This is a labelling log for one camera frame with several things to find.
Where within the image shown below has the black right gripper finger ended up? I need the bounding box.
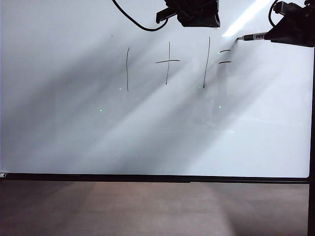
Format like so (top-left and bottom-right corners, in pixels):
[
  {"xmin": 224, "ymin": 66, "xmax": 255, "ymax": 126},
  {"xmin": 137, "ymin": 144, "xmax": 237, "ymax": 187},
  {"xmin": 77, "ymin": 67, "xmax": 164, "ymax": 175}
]
[{"xmin": 266, "ymin": 17, "xmax": 296, "ymax": 44}]

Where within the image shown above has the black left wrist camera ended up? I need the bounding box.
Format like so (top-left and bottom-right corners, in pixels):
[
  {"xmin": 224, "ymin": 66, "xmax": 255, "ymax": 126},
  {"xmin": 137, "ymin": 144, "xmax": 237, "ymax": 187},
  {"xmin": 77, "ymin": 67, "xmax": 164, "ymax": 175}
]
[{"xmin": 156, "ymin": 7, "xmax": 178, "ymax": 25}]

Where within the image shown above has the black left camera cable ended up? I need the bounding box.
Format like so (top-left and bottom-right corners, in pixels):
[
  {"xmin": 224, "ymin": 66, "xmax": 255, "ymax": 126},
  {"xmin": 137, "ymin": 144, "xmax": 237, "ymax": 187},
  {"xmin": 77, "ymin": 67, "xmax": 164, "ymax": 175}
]
[{"xmin": 112, "ymin": 0, "xmax": 169, "ymax": 32}]

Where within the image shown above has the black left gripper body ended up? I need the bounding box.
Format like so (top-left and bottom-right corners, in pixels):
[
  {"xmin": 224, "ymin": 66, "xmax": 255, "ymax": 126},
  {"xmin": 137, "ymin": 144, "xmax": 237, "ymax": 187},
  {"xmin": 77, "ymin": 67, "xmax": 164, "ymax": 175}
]
[{"xmin": 165, "ymin": 0, "xmax": 221, "ymax": 28}]

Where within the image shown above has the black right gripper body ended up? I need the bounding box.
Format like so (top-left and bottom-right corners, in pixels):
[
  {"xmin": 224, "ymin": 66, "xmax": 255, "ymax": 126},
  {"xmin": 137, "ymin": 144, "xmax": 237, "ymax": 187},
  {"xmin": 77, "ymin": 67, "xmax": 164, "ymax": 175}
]
[{"xmin": 292, "ymin": 7, "xmax": 315, "ymax": 47}]

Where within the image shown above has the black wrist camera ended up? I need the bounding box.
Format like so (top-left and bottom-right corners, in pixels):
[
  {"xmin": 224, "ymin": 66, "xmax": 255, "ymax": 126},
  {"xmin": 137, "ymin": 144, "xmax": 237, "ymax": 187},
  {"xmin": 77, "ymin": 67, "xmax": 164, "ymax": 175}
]
[
  {"xmin": 156, "ymin": 7, "xmax": 178, "ymax": 25},
  {"xmin": 274, "ymin": 1, "xmax": 306, "ymax": 16}
]

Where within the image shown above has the white glossy whiteboard panel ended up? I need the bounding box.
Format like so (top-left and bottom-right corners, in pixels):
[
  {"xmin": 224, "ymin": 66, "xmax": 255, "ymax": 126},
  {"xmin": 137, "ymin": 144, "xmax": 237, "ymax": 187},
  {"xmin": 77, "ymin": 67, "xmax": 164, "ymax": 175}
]
[{"xmin": 0, "ymin": 0, "xmax": 315, "ymax": 178}]

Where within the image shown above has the black whiteboard pen tray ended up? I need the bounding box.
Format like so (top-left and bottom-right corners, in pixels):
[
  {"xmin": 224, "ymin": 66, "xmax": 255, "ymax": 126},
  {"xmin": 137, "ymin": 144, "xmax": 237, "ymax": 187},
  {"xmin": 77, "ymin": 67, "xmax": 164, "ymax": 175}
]
[{"xmin": 0, "ymin": 173, "xmax": 310, "ymax": 184}]

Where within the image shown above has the black whiteboard stand post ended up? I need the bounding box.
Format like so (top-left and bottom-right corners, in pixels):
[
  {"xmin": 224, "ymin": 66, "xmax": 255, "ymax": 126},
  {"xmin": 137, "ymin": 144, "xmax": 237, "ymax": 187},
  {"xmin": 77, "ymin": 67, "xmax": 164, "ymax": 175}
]
[{"xmin": 306, "ymin": 45, "xmax": 315, "ymax": 236}]

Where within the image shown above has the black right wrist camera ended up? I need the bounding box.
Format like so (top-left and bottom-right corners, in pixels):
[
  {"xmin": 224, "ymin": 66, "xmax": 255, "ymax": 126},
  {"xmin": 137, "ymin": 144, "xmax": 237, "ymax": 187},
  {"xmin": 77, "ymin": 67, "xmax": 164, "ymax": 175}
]
[{"xmin": 274, "ymin": 1, "xmax": 306, "ymax": 16}]

